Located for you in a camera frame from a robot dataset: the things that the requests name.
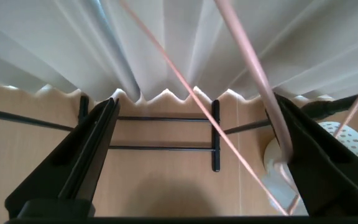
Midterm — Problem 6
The white laundry basket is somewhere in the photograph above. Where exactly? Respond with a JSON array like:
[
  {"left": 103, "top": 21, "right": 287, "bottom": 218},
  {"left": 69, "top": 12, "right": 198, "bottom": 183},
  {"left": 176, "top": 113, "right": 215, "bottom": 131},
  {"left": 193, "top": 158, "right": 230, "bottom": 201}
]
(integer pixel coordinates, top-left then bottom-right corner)
[{"left": 261, "top": 121, "right": 358, "bottom": 216}]

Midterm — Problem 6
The black clothes rack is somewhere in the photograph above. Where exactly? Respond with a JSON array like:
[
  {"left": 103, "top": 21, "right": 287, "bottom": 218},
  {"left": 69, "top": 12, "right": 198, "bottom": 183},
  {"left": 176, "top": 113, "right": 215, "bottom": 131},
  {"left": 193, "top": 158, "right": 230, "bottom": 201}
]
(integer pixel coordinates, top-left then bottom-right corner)
[{"left": 0, "top": 90, "right": 358, "bottom": 173}]

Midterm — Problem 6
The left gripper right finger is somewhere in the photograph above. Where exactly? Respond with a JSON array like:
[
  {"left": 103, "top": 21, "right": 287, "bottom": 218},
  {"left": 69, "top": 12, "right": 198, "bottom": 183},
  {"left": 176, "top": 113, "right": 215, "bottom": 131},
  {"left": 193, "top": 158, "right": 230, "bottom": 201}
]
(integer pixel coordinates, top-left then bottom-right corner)
[{"left": 264, "top": 93, "right": 358, "bottom": 217}]

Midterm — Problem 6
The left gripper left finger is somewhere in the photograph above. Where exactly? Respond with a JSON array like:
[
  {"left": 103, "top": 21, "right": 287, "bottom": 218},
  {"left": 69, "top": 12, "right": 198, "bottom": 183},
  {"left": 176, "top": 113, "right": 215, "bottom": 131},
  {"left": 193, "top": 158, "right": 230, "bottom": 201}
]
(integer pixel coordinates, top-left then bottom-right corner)
[{"left": 4, "top": 98, "right": 121, "bottom": 218}]

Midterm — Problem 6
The beige curtain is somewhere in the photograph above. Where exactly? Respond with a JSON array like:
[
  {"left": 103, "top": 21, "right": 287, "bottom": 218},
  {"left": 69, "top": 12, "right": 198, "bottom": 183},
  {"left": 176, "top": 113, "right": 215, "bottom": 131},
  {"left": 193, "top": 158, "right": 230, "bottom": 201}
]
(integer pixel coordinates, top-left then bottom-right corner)
[{"left": 0, "top": 0, "right": 358, "bottom": 103}]

